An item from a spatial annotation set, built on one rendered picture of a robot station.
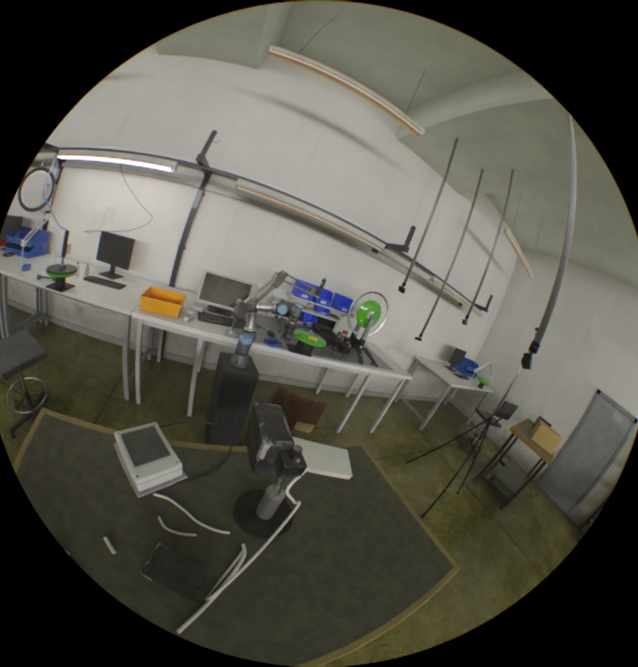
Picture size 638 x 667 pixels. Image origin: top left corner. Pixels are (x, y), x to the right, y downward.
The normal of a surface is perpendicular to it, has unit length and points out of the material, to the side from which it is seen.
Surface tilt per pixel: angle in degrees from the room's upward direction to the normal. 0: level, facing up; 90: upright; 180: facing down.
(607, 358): 90
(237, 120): 90
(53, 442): 0
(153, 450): 0
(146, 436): 0
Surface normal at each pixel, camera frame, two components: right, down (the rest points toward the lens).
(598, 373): -0.87, -0.24
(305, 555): 0.37, -0.89
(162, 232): 0.32, 0.40
